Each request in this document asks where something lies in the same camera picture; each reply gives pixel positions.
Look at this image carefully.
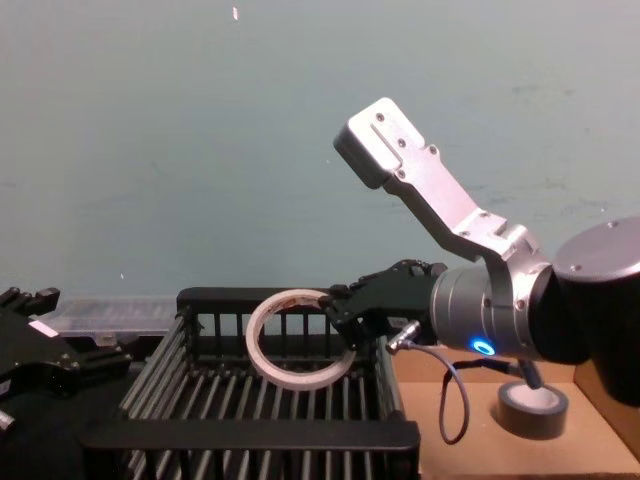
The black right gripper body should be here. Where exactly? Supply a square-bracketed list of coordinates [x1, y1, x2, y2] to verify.
[349, 272, 447, 346]

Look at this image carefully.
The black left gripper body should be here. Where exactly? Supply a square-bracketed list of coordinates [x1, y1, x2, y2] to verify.
[0, 305, 67, 402]

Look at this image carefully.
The roll of white tape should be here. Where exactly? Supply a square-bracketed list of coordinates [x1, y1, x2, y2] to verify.
[246, 288, 357, 392]

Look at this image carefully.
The roll of silver tape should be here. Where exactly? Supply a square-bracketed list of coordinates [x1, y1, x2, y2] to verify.
[497, 382, 569, 441]

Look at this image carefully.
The black table cloth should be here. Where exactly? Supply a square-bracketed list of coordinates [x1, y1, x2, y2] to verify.
[0, 339, 169, 480]

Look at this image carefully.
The clear plastic case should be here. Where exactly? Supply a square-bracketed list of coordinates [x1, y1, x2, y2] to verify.
[29, 297, 179, 341]

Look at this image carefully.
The black rack with steel bars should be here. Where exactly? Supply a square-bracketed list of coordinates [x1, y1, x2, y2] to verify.
[77, 286, 421, 480]

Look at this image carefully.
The shallow brown cardboard tray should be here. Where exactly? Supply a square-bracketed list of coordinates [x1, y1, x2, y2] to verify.
[387, 344, 640, 480]

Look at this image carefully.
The right gripper thin dark cable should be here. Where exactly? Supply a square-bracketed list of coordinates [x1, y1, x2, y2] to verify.
[384, 322, 544, 446]

